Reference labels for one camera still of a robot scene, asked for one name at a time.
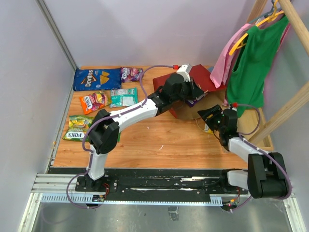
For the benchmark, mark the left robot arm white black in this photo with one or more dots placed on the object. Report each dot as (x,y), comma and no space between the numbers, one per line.
(106,126)

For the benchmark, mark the pink shirt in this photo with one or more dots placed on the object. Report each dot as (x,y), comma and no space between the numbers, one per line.
(264,42)

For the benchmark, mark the purple snack packet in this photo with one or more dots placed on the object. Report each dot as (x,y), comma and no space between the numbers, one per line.
(130,74)
(191,103)

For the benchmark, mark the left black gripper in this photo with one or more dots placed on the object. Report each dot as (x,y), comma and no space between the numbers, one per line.
(194,89)

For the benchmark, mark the wooden clothes rack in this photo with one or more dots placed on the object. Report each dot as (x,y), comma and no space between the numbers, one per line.
(287,86)

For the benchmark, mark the green shirt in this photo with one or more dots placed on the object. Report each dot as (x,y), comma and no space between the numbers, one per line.
(246,85)

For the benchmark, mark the green snack packet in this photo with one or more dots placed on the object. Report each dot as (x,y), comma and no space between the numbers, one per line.
(78,126)

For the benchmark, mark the grey clothes hanger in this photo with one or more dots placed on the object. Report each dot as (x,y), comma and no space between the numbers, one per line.
(258,8)

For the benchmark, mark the yellow snack packet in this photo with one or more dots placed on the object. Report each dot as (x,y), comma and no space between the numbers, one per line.
(207,129)

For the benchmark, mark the orange Fox's candy packet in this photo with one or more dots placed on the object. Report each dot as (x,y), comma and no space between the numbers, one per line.
(95,101)

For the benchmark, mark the teal snack packet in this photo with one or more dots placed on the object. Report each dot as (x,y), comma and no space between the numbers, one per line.
(124,97)

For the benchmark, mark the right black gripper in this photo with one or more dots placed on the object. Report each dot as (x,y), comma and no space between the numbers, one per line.
(215,111)

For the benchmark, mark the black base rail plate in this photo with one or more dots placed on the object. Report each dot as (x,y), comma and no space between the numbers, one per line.
(228,189)

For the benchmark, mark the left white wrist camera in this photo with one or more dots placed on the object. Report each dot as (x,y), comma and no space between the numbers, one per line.
(184,71)

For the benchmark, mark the blue Doritos chip bag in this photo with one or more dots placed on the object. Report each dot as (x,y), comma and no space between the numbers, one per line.
(96,79)

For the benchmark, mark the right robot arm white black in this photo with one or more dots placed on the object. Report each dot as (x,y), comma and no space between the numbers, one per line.
(251,159)

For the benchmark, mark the red brown paper bag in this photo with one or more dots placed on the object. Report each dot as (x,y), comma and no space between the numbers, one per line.
(168,87)

